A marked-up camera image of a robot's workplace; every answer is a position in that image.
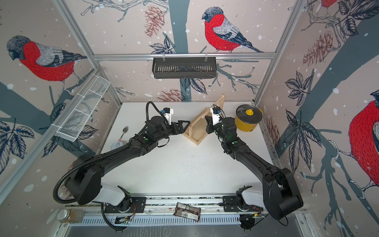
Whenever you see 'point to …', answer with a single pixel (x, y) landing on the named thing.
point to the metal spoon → (125, 130)
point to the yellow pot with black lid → (247, 117)
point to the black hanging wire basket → (184, 67)
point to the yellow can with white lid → (116, 144)
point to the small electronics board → (122, 219)
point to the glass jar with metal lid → (70, 216)
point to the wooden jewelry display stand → (197, 131)
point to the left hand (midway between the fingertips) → (188, 121)
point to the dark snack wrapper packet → (185, 211)
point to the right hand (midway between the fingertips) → (207, 115)
